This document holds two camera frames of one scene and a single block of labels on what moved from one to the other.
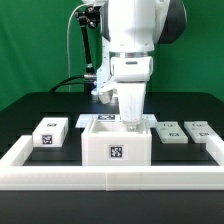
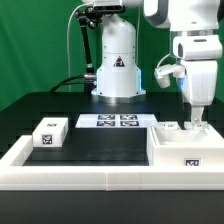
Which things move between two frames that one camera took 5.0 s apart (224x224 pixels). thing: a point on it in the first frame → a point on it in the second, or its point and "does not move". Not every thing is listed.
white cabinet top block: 50,132 does not move
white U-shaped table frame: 14,175 does not move
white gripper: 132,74 → 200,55
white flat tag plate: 84,119 does not move
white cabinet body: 111,143 → 184,147
